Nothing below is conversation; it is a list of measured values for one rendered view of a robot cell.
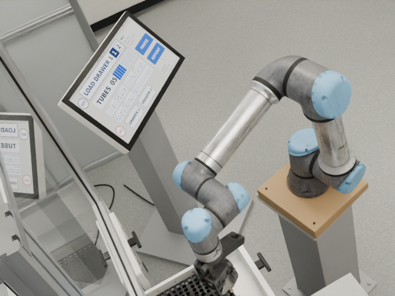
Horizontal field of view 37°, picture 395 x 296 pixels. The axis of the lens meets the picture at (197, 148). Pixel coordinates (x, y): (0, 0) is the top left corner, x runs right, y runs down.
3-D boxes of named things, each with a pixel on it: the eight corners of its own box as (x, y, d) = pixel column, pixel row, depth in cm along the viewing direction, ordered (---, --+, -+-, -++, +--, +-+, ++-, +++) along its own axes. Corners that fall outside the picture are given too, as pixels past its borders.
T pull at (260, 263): (260, 253, 183) (259, 251, 182) (272, 271, 178) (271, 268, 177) (250, 258, 183) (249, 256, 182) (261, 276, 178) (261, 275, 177)
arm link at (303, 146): (304, 145, 206) (302, 118, 197) (335, 162, 199) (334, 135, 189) (282, 165, 202) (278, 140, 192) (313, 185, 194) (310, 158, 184)
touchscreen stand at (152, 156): (253, 201, 308) (207, 54, 234) (222, 276, 284) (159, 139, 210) (171, 185, 330) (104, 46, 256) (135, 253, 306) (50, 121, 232)
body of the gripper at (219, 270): (197, 282, 163) (186, 260, 154) (215, 258, 167) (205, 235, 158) (220, 294, 159) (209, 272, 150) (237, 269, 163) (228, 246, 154)
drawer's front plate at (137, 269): (123, 227, 214) (112, 211, 206) (151, 289, 194) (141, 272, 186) (119, 229, 214) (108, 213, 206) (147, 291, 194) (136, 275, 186)
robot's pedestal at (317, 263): (325, 246, 280) (307, 144, 225) (377, 284, 261) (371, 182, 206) (282, 289, 271) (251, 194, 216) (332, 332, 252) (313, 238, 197)
